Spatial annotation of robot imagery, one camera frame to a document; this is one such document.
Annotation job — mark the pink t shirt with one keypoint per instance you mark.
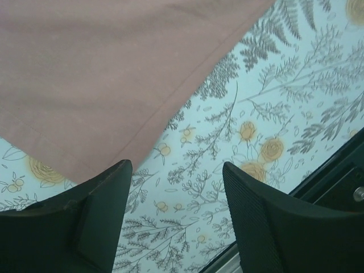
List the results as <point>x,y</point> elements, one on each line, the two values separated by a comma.
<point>85,84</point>

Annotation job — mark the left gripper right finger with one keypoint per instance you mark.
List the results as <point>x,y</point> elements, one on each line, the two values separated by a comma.
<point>276,232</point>

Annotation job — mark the floral table mat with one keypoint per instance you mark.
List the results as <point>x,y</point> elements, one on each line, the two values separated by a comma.
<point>282,101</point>

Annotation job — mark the aluminium frame rail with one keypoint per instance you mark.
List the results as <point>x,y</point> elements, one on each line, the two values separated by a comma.
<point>226,262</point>

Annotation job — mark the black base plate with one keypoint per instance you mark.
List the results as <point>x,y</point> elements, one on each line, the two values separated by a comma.
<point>338,183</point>

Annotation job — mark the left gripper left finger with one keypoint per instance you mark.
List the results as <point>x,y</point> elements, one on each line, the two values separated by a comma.
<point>75,231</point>

